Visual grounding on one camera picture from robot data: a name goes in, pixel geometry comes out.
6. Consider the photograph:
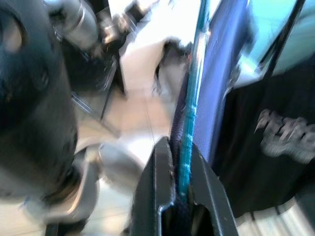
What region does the blue plastic hanger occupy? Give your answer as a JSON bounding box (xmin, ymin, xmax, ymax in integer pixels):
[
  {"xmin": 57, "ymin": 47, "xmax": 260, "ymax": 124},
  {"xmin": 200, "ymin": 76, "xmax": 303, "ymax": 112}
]
[{"xmin": 178, "ymin": 0, "xmax": 210, "ymax": 201}]

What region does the black metal clothes rack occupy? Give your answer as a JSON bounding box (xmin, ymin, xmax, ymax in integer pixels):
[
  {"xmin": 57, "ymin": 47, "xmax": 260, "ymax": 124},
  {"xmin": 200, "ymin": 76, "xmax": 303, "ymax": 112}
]
[{"xmin": 260, "ymin": 0, "xmax": 311, "ymax": 74}]

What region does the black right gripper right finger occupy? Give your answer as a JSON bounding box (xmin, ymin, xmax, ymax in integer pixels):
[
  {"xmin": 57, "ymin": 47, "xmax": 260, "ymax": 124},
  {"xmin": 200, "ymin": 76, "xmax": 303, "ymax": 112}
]
[{"xmin": 189, "ymin": 140, "xmax": 239, "ymax": 236}]

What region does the navy shirt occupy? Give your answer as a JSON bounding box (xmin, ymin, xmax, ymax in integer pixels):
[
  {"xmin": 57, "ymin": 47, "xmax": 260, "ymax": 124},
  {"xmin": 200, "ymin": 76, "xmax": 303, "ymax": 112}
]
[{"xmin": 171, "ymin": 0, "xmax": 258, "ymax": 206}]

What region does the black shirt white lettering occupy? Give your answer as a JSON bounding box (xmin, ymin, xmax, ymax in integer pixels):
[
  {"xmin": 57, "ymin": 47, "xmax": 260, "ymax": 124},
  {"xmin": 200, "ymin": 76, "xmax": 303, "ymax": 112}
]
[{"xmin": 214, "ymin": 68, "xmax": 315, "ymax": 219}]

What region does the black silver robot leg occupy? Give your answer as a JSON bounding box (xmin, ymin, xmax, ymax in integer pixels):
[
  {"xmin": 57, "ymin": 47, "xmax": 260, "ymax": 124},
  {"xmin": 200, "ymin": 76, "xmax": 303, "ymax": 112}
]
[{"xmin": 0, "ymin": 0, "xmax": 104, "ymax": 236}]

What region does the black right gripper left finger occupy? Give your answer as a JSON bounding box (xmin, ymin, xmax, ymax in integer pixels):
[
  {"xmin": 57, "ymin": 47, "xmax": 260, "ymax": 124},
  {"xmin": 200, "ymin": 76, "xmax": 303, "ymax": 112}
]
[{"xmin": 130, "ymin": 136, "xmax": 178, "ymax": 236}]

